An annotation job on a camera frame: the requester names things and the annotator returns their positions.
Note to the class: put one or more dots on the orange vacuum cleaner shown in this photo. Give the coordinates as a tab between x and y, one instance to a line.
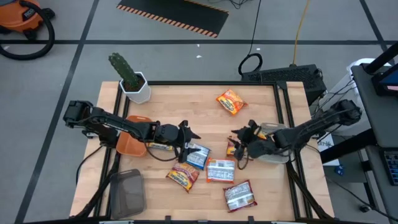
52	32

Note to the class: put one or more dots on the black diagonal frame bar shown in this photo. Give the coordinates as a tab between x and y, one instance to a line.
381	57

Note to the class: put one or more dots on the grey desk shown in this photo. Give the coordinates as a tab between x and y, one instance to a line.
385	124

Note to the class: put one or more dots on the black aluminium table frame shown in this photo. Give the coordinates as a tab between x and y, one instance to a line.
202	83

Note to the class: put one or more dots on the orange plastic bin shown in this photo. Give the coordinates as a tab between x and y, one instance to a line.
130	146

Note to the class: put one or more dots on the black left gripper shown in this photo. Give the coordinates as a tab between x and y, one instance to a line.
168	133

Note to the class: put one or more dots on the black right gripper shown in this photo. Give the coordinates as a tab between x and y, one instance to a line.
261	146

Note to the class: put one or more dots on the orange shop vacuum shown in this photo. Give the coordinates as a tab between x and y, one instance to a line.
18	17

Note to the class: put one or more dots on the black caster wheel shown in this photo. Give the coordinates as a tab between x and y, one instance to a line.
364	208

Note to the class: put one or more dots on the white plastic bin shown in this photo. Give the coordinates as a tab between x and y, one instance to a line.
273	126

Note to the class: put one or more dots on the black desk monitor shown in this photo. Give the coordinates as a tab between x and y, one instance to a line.
390	84

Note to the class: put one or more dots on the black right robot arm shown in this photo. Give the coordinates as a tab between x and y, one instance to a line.
311	127

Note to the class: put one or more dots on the black desk leg bar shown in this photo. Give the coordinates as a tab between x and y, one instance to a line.
339	150

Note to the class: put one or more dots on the black hazard-striped floor mat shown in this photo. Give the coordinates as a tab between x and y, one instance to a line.
174	14

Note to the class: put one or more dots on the black keyboard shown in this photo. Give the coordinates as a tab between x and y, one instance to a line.
392	168

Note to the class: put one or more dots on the small blue object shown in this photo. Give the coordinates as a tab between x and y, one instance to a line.
339	170

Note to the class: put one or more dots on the black computer case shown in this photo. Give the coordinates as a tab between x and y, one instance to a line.
289	76

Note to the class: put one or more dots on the red Maruchan ramen pack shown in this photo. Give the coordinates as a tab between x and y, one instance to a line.
230	150
239	196
183	176

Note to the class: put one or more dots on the white container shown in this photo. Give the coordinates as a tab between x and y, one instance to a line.
360	62

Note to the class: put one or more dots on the white hexagonal plant pot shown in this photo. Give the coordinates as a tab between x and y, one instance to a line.
140	96

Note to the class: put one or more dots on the white paper sheet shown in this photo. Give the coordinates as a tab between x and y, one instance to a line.
329	146

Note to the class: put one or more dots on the green cactus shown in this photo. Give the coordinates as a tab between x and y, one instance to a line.
124	70

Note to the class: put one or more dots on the blue Maruchan ramen pack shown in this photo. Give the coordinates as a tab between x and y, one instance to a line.
199	158
160	147

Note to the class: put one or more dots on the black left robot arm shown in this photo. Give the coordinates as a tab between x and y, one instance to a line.
105	121

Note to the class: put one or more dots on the dark grey plastic bin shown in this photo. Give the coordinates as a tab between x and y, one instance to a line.
127	194

